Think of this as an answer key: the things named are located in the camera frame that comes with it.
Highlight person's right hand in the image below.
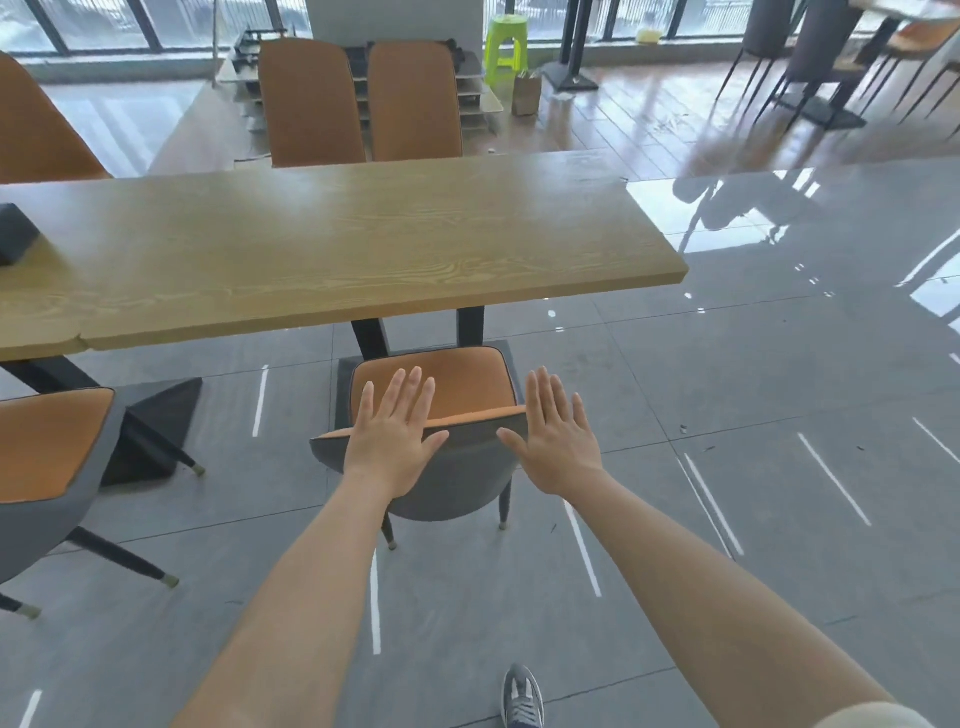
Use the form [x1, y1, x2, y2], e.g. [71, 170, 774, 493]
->
[497, 366, 606, 498]

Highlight person's left hand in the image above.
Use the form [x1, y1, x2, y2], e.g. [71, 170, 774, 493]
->
[342, 365, 451, 501]

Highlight person's left forearm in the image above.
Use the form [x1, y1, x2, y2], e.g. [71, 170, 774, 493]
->
[171, 468, 402, 728]

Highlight person's right forearm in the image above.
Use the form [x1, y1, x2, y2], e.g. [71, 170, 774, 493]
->
[553, 468, 897, 728]

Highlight orange grey chair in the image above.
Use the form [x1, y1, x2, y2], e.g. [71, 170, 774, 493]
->
[309, 345, 528, 552]
[862, 18, 960, 121]
[366, 40, 465, 163]
[0, 51, 114, 185]
[0, 387, 205, 622]
[257, 37, 369, 169]

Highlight grey sneaker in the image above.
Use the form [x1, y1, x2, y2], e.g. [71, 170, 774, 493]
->
[501, 663, 546, 728]

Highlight brown paper bag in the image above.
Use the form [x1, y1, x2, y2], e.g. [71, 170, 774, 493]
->
[512, 69, 543, 117]

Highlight stack of grey trays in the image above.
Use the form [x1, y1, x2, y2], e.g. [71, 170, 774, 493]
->
[228, 45, 505, 138]

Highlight green plastic stool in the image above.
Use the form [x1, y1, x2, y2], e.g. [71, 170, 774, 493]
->
[483, 13, 532, 87]

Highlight black box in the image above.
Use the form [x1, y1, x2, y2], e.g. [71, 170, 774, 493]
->
[0, 202, 41, 267]

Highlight white sleeve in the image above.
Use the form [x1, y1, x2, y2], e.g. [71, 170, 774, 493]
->
[821, 701, 937, 728]

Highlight dark grey chair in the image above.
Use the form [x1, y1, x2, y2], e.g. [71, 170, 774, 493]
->
[753, 0, 870, 125]
[716, 0, 798, 102]

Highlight black pedestal table base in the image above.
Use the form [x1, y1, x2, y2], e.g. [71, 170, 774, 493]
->
[776, 15, 901, 133]
[541, 0, 601, 93]

